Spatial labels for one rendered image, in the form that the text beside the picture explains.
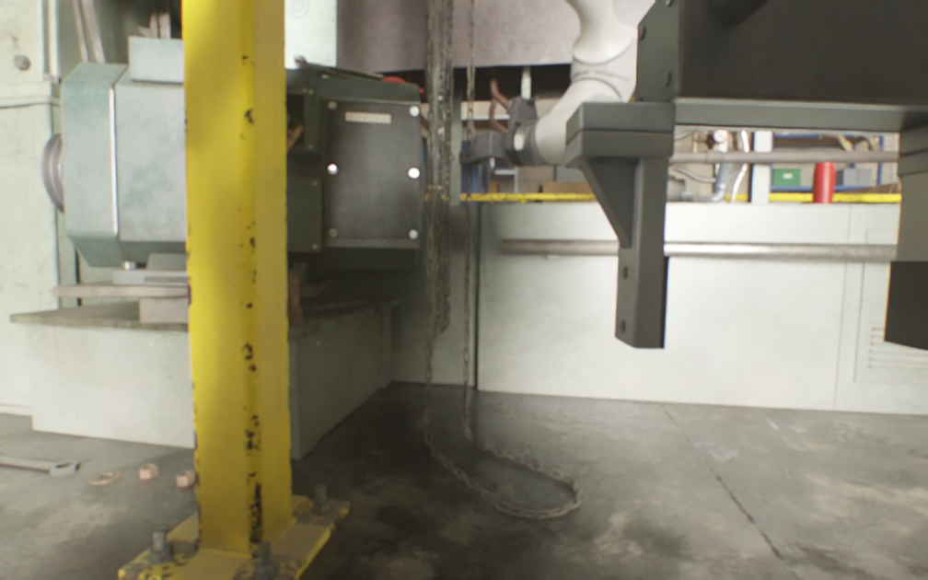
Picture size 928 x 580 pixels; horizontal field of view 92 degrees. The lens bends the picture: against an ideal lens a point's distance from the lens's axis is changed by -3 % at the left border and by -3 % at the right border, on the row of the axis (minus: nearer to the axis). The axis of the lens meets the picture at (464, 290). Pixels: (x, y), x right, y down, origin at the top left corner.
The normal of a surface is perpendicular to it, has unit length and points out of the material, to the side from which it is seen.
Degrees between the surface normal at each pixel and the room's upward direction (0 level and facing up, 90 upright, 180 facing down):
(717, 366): 90
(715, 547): 0
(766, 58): 90
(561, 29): 90
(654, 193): 90
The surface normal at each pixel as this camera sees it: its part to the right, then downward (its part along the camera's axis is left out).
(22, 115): -0.16, 0.07
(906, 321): -1.00, -0.02
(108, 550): 0.01, -1.00
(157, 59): 0.18, 0.08
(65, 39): 0.99, 0.03
